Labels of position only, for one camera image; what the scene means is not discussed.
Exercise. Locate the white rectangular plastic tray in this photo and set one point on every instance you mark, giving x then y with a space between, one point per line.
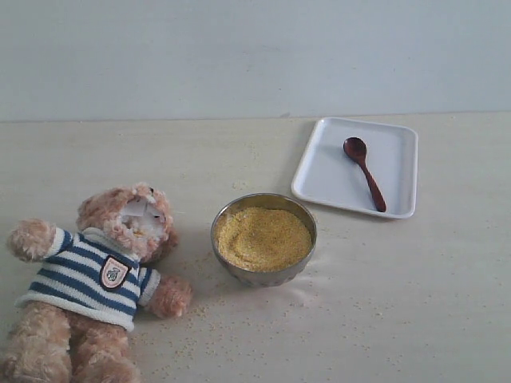
327 176

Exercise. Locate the dark red wooden spoon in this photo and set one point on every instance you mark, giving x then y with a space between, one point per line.
356 149

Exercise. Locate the steel bowl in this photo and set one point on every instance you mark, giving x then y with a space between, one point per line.
269 201

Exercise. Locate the pink plush teddy bear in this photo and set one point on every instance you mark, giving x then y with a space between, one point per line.
79 310

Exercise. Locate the yellow millet grain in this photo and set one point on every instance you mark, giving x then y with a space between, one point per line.
258 239

